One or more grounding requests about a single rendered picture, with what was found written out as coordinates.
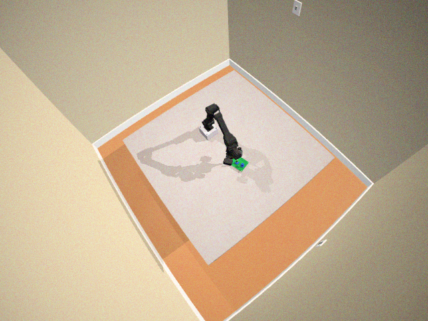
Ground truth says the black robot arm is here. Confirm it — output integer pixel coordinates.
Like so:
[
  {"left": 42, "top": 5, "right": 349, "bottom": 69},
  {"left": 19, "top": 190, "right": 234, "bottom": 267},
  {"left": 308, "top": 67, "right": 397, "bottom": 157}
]
[{"left": 202, "top": 103, "right": 243, "bottom": 160}]

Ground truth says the green circuit board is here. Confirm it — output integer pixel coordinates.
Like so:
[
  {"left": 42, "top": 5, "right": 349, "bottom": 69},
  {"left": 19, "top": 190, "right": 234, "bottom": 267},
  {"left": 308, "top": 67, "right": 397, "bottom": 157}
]
[{"left": 232, "top": 158, "right": 249, "bottom": 172}]

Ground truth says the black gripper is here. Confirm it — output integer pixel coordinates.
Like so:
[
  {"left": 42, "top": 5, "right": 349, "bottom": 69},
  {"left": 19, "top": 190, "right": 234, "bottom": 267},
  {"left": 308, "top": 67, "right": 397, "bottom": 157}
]
[{"left": 223, "top": 149, "right": 233, "bottom": 166}]

